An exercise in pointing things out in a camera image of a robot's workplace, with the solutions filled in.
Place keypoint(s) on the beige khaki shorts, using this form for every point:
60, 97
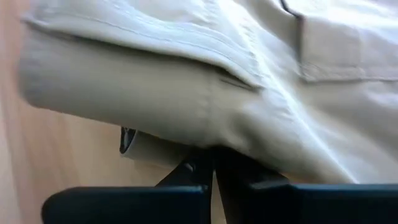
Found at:
186, 93

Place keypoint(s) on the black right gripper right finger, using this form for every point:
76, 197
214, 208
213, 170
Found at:
311, 205

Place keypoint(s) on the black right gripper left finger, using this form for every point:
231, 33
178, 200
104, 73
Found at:
124, 205

